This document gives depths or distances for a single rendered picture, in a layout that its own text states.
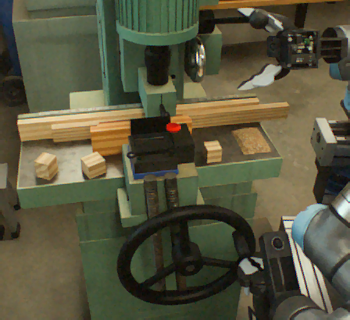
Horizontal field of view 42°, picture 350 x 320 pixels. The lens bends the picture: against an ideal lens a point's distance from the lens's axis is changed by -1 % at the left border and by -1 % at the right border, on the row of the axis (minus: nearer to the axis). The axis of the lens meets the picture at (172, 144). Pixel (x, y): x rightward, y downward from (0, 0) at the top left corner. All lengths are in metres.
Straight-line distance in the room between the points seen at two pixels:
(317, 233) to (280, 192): 1.68
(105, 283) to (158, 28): 0.68
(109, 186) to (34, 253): 1.12
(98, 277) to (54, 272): 0.79
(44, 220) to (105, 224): 1.15
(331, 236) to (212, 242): 0.56
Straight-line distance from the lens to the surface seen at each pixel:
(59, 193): 1.03
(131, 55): 1.13
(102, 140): 1.04
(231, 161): 1.06
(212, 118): 1.16
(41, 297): 1.95
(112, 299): 1.32
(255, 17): 0.82
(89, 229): 1.11
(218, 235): 1.21
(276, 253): 0.77
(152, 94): 1.04
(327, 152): 1.43
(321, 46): 0.93
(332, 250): 0.70
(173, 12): 0.93
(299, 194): 2.40
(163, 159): 0.89
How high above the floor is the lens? 1.55
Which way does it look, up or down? 36 degrees down
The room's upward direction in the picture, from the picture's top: 1 degrees clockwise
